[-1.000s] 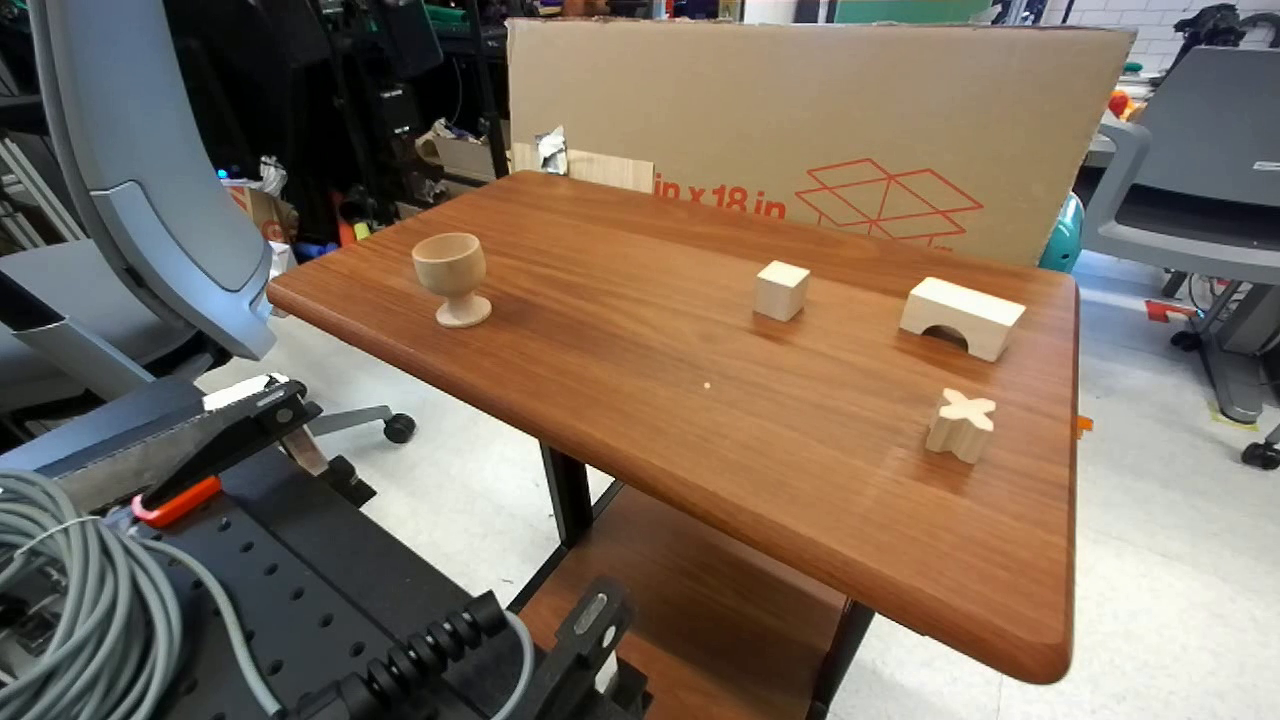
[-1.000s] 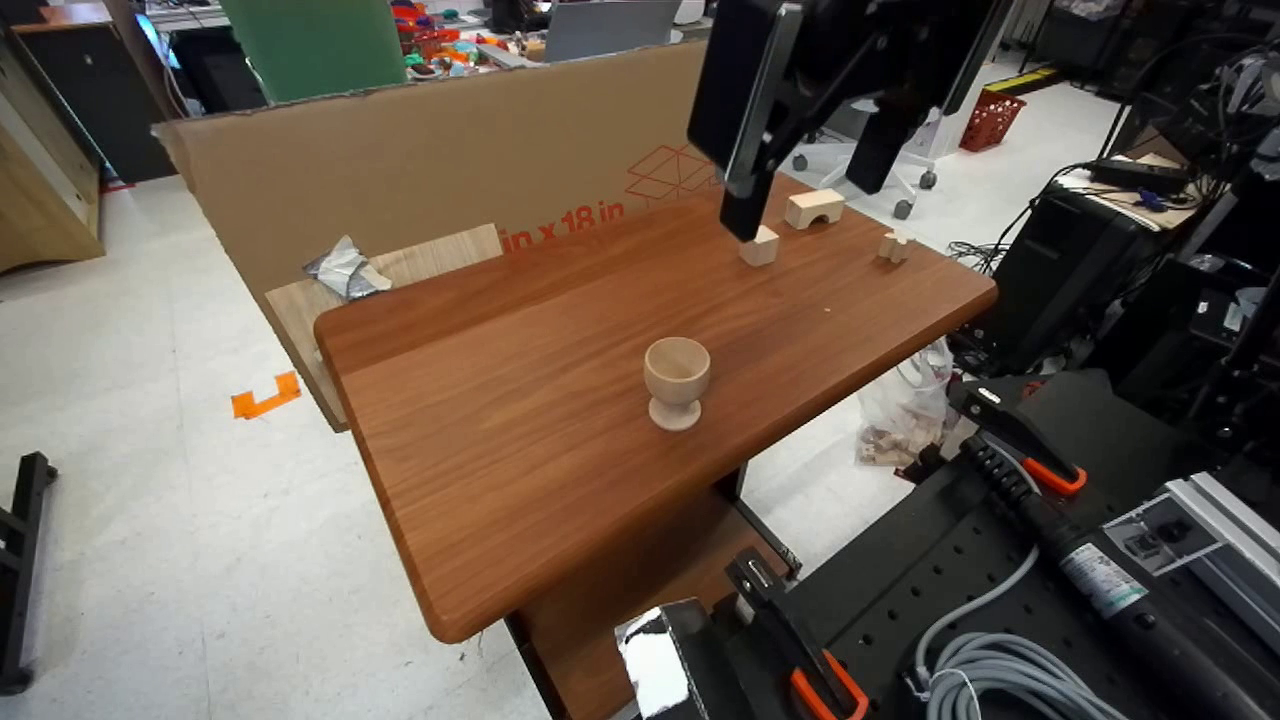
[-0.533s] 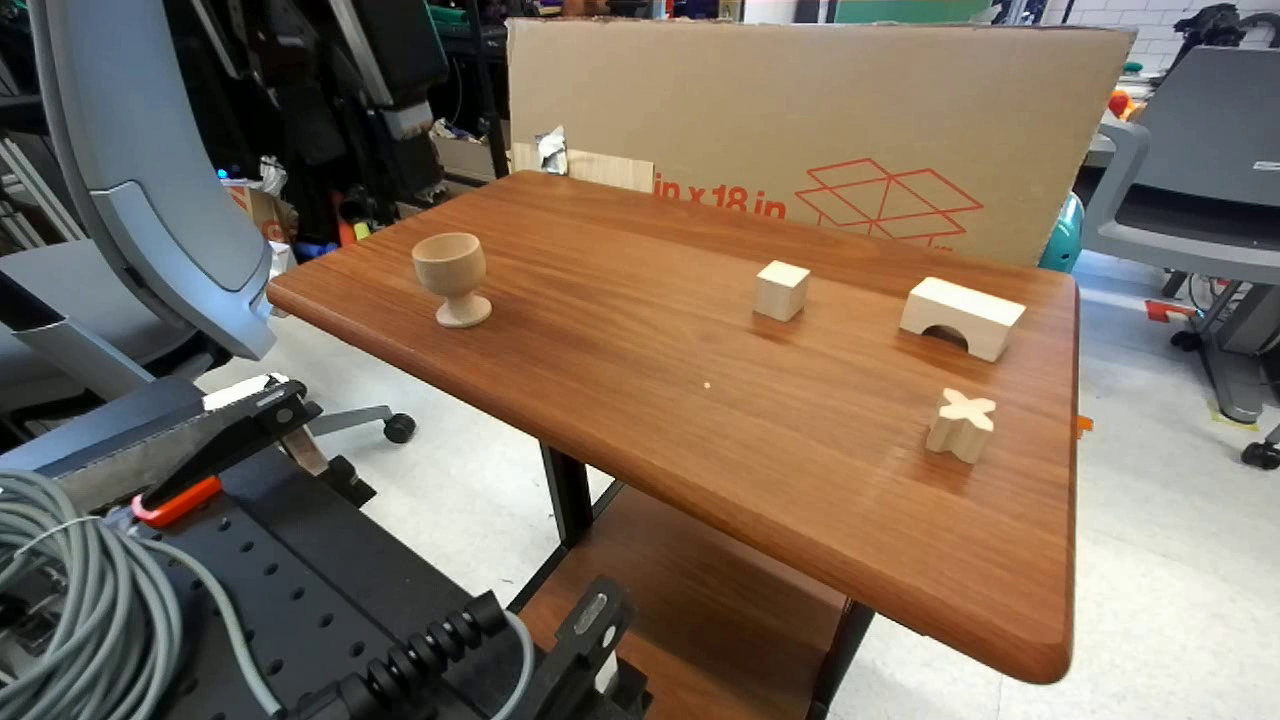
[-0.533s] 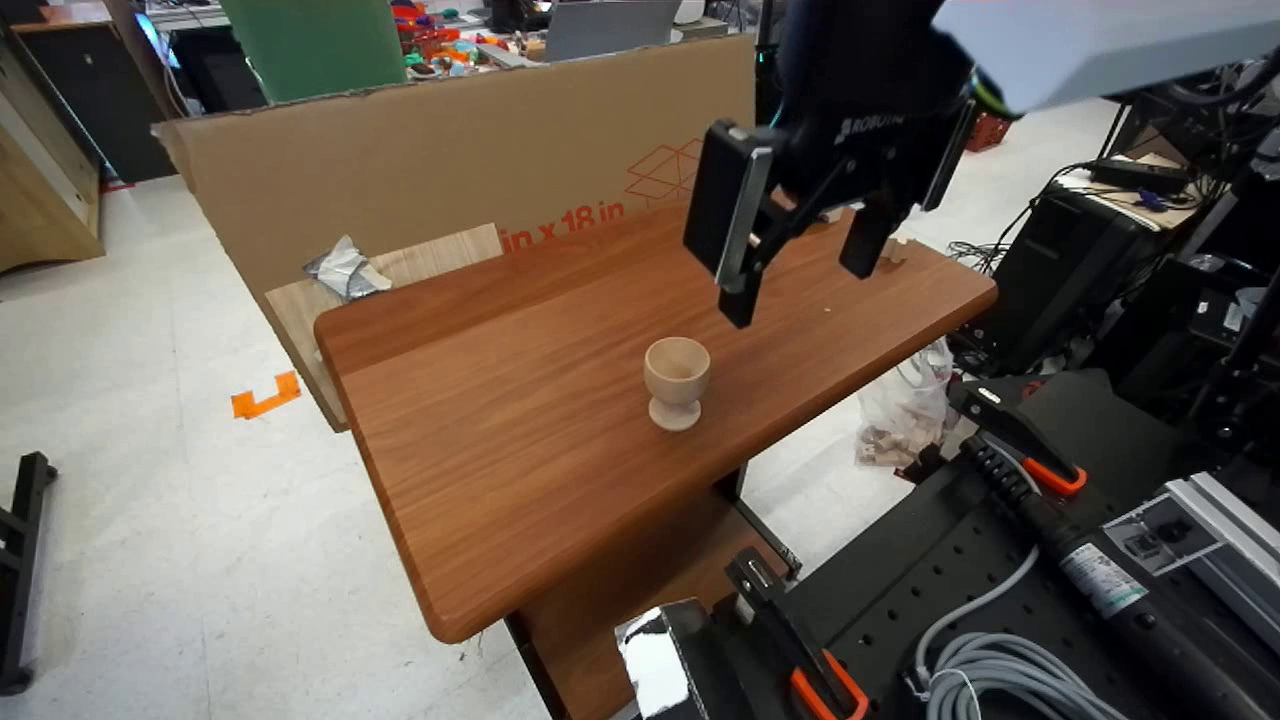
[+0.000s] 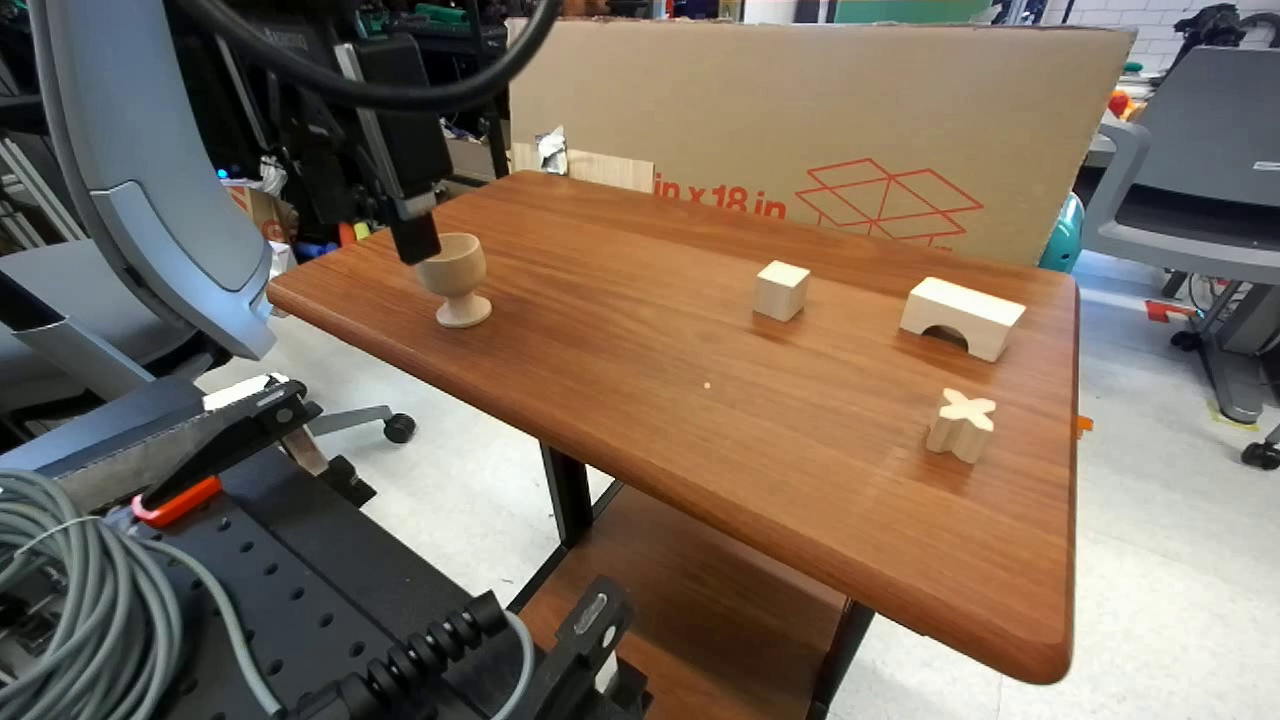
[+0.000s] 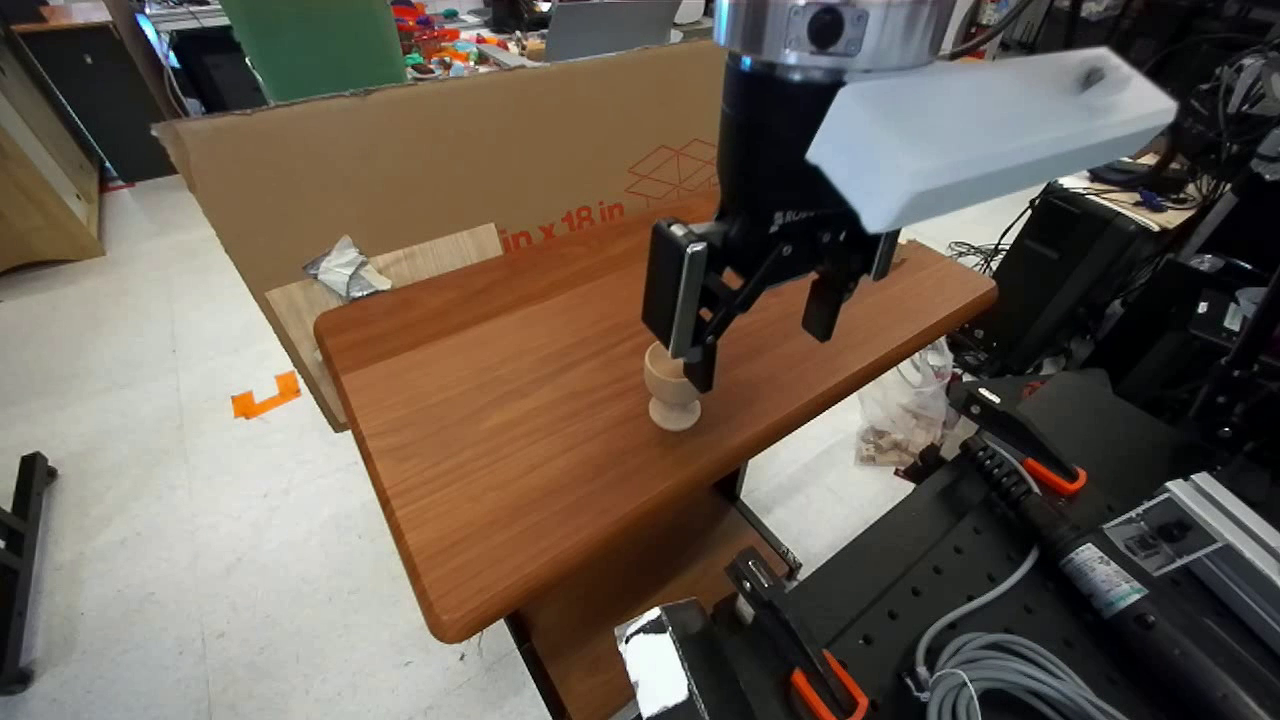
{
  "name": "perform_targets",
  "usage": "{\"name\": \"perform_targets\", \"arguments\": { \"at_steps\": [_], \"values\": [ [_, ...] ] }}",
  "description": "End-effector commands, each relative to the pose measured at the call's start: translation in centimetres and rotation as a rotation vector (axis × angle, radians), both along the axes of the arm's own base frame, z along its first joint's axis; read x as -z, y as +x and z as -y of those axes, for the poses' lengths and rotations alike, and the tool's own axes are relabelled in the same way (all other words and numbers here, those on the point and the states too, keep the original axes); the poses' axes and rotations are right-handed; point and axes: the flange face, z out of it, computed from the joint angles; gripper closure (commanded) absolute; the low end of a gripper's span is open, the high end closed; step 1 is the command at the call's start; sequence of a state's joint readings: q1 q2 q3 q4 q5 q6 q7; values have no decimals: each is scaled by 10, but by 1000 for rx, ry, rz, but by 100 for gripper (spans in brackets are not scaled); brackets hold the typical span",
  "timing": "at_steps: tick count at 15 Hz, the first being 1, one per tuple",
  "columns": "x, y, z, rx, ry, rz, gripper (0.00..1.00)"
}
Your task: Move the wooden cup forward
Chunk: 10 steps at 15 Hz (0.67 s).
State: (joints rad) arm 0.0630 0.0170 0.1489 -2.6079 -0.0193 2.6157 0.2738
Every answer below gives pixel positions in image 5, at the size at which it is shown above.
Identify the light gray office chair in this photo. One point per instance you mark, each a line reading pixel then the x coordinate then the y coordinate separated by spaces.
pixel 1213 133

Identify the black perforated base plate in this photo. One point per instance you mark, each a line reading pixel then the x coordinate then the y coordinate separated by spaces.
pixel 292 587

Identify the wooden egg cup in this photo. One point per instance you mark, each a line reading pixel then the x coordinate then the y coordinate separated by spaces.
pixel 462 272

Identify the large flat cardboard box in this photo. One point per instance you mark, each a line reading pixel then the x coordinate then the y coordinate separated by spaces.
pixel 803 104

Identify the robot arm gray white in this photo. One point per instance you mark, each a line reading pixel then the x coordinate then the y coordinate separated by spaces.
pixel 146 162

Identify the wooden lower table shelf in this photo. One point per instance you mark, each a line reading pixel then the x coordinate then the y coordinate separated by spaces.
pixel 680 602

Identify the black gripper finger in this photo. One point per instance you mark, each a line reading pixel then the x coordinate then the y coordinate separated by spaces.
pixel 418 241

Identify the wooden cross block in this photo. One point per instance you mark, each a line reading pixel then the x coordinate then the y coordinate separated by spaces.
pixel 963 425

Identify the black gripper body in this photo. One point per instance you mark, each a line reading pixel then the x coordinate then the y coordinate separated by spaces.
pixel 403 133

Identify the crumpled clear plastic bag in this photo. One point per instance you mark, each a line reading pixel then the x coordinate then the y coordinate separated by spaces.
pixel 548 151

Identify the black table leg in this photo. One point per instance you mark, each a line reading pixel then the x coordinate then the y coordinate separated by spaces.
pixel 838 660
pixel 571 495

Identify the gray chair base with caster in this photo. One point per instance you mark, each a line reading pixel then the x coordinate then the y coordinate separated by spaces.
pixel 398 431

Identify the wooden arch block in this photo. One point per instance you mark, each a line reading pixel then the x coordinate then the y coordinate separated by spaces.
pixel 963 306

